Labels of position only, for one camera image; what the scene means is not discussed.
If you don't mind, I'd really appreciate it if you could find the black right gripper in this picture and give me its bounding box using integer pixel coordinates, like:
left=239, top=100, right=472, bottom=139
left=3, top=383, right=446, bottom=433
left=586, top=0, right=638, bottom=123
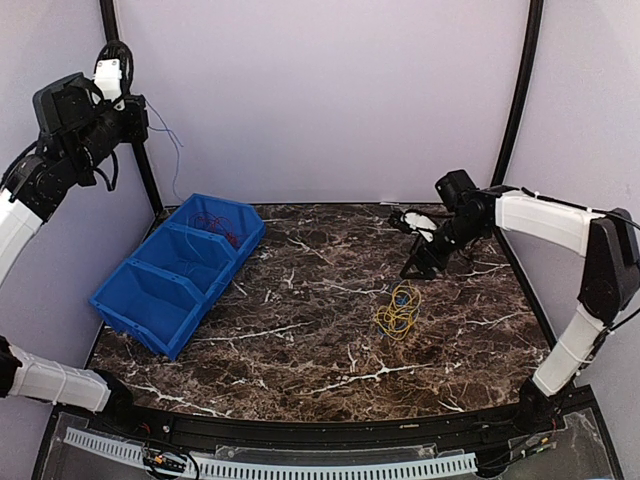
left=400, top=213, right=488, bottom=280

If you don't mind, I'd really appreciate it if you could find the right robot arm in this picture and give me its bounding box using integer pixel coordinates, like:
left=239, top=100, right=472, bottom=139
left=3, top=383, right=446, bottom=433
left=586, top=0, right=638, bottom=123
left=412, top=232, right=583, bottom=401

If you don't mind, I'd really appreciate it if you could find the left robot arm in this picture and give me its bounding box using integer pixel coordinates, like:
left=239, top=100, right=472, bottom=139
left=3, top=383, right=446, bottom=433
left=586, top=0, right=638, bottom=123
left=1, top=73, right=148, bottom=436

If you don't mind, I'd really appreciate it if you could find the blue three-compartment plastic bin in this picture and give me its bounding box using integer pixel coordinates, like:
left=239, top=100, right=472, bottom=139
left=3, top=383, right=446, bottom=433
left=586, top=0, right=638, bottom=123
left=90, top=194, right=266, bottom=360

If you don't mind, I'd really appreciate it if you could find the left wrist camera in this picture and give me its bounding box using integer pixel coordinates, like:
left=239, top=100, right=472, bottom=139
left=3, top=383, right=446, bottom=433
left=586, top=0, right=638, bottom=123
left=93, top=40, right=134, bottom=111

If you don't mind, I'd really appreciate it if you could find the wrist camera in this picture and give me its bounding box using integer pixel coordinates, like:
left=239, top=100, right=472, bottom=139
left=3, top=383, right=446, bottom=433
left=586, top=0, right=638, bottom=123
left=93, top=40, right=134, bottom=111
left=435, top=169, right=477, bottom=212

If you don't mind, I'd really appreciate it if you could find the yellow cable in pile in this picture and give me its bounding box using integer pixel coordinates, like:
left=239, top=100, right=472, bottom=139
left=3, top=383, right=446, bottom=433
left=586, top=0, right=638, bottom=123
left=374, top=280, right=422, bottom=342

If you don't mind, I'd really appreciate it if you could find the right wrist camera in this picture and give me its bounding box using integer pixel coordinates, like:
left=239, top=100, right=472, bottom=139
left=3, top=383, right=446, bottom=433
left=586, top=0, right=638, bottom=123
left=435, top=169, right=477, bottom=212

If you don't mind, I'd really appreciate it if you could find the black enclosure frame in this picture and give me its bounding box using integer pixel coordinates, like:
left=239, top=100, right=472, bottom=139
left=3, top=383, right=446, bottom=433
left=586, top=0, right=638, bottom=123
left=98, top=1, right=529, bottom=203

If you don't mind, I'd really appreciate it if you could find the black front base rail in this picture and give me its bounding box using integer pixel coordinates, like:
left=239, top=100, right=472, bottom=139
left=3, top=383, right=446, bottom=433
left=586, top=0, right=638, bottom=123
left=99, top=379, right=591, bottom=461

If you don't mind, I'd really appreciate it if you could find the white slotted cable duct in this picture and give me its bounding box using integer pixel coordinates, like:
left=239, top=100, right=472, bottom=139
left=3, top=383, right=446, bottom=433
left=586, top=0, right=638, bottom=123
left=64, top=428, right=477, bottom=479

